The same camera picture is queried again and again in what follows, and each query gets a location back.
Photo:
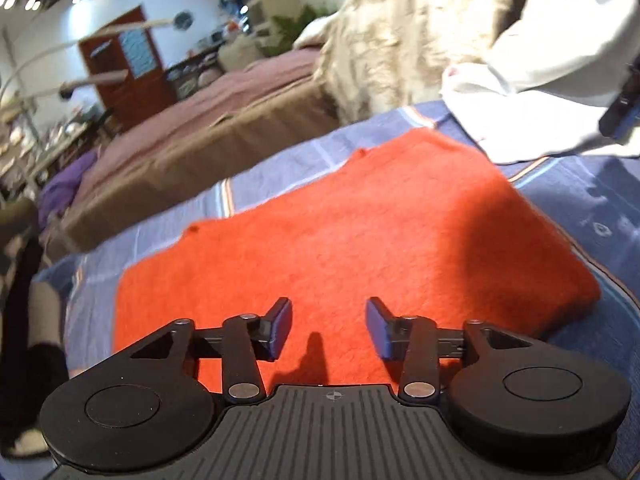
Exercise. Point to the white garment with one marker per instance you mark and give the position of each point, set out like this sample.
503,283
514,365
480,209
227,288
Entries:
550,60

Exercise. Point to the beige patterned blanket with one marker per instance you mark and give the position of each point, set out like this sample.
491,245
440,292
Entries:
415,35

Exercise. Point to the cluttered shelf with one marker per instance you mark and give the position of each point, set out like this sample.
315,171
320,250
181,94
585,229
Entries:
35,145

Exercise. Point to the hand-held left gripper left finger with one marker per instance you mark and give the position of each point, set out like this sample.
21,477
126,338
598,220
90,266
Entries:
281,327

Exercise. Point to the green plant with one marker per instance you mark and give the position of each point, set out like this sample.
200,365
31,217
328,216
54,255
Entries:
300,30

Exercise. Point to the blue patterned bedsheet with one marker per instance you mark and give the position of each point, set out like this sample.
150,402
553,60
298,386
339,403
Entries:
575,200

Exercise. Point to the beige sack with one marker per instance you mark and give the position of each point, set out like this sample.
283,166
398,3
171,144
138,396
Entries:
240,55

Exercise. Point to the brown bed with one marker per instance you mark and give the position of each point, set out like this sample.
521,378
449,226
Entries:
200,150

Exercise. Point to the brown wooden door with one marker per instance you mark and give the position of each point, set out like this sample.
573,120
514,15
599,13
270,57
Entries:
130,70

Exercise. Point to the purple cloth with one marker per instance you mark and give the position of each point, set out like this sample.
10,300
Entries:
62,185

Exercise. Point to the orange knit garment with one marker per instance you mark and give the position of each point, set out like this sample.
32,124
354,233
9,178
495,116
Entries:
380,240

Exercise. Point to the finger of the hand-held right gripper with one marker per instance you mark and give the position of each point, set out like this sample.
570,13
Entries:
620,107

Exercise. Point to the dark cloth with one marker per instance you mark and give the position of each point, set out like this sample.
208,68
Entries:
25,310

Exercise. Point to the round wall clock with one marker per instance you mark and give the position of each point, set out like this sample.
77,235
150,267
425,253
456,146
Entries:
183,20

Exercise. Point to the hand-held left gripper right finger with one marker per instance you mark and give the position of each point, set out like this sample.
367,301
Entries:
377,326

